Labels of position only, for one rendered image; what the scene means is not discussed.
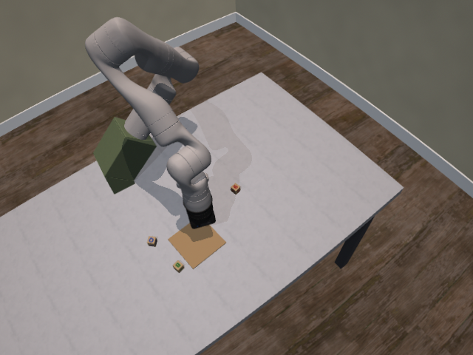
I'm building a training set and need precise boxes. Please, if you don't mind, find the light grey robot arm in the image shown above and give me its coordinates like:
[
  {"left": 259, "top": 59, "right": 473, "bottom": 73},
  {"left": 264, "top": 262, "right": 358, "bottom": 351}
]
[{"left": 85, "top": 17, "right": 211, "bottom": 202}]

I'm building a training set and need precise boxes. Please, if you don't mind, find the tan square mat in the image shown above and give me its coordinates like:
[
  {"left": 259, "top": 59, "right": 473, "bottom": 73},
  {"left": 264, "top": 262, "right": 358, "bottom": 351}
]
[{"left": 168, "top": 223, "right": 226, "bottom": 269}]

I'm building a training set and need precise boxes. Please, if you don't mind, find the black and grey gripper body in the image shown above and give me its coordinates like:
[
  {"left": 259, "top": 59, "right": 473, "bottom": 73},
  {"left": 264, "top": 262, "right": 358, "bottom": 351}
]
[{"left": 183, "top": 188, "right": 216, "bottom": 229}]

